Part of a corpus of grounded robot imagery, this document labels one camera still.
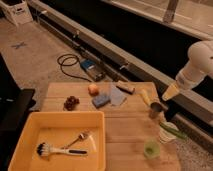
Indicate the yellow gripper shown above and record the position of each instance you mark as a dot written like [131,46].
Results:
[171,92]

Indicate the light blue cloth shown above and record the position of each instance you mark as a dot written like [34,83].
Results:
[117,97]

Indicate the black chair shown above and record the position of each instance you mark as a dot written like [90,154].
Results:
[15,104]

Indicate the banana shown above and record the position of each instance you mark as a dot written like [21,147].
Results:
[145,96]

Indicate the white crate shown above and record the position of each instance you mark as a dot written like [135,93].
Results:
[17,14]

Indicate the blue power box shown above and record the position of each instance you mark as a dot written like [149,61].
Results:
[92,69]

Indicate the metal cup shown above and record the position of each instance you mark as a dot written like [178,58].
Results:
[155,109]

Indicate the yellow plastic bin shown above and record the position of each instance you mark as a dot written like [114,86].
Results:
[59,129]

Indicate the green plastic cup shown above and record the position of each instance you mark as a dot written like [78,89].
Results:
[151,149]

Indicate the dish brush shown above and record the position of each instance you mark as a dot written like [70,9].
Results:
[45,150]

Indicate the bunch of grapes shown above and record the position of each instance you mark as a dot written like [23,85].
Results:
[71,103]

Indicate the blue sponge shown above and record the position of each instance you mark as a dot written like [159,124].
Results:
[100,100]

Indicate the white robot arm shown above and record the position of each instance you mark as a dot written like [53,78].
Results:
[199,65]

